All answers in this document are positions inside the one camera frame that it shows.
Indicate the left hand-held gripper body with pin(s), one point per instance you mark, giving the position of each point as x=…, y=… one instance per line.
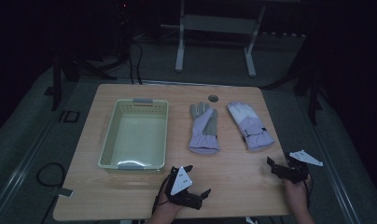
x=181, y=182

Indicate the lilac and white glove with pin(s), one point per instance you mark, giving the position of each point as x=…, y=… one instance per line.
x=250, y=126

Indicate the white metal stand frame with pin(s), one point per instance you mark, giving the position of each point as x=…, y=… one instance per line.
x=180, y=46

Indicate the pale green plastic basket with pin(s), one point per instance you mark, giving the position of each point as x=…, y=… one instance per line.
x=136, y=133

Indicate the grey floor tape patch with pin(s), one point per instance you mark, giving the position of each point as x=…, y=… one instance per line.
x=62, y=192

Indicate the lilac glove with grey palm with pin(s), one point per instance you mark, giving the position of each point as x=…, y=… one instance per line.
x=203, y=130

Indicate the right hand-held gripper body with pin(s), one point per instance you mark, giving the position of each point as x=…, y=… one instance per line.
x=294, y=172

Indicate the black tripod stand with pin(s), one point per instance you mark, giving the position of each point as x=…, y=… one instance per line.
x=312, y=102
x=56, y=87

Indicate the person's right hand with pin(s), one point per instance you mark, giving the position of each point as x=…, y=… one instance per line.
x=297, y=194

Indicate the person's left hand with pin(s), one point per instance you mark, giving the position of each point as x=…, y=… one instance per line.
x=168, y=208

